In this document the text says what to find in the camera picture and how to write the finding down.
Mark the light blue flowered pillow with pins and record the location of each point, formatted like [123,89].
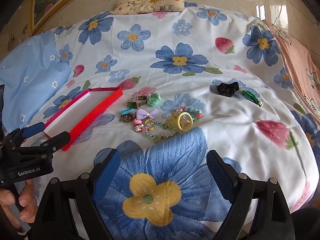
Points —
[30,80]

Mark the cream animal print pillow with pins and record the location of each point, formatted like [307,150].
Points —
[150,2]

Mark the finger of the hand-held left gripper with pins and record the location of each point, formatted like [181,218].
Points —
[35,129]
[58,140]

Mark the green hair clip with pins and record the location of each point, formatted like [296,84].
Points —
[250,95]

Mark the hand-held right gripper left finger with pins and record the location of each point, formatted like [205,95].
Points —
[108,175]

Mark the person's left hand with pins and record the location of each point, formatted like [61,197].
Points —
[25,205]

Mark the purple bow hair clip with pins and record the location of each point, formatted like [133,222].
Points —
[142,113]

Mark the red shallow box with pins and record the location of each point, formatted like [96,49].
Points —
[100,110]

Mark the pink printed cloth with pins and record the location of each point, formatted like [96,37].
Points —
[300,62]

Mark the black scrunchie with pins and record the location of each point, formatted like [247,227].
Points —
[225,89]

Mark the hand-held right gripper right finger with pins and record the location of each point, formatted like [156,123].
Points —
[220,175]

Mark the blue floral blanket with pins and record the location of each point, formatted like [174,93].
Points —
[162,17]

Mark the gold wristwatch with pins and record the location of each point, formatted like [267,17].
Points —
[131,104]

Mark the pink charm hair clip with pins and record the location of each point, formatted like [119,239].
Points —
[137,123]

